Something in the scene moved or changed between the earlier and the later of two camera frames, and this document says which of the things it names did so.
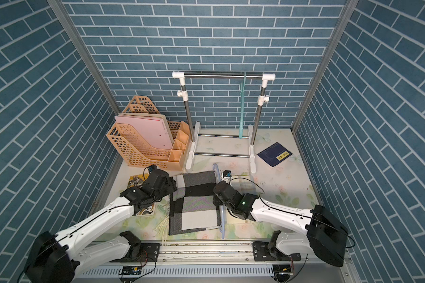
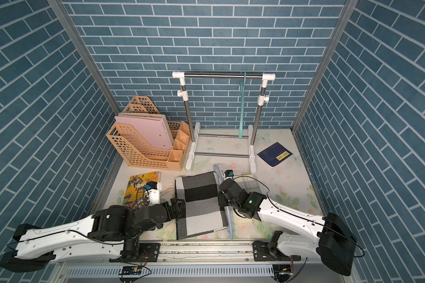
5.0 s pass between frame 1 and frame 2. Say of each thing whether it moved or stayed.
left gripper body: moved
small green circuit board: stayed
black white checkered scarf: moved
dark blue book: stayed
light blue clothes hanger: moved
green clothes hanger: stayed
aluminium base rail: stayed
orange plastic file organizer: stayed
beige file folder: stayed
